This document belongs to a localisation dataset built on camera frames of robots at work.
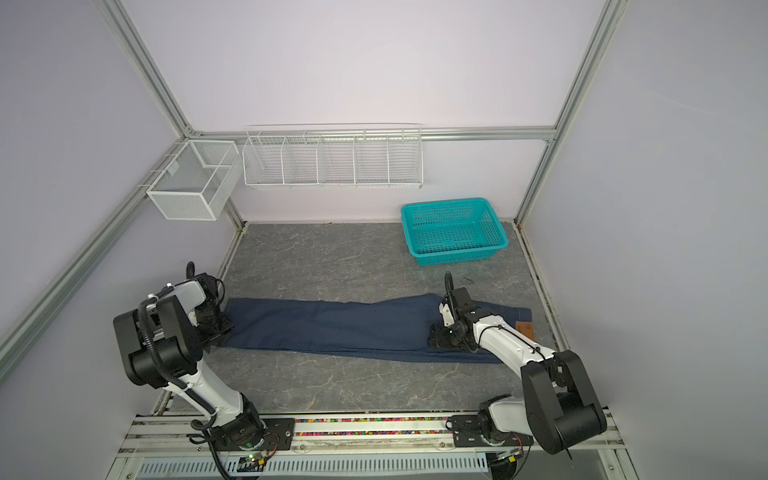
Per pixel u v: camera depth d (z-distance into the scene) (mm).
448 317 819
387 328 906
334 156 1002
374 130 949
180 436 754
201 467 707
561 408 418
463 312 687
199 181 969
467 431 737
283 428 758
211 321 735
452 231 1191
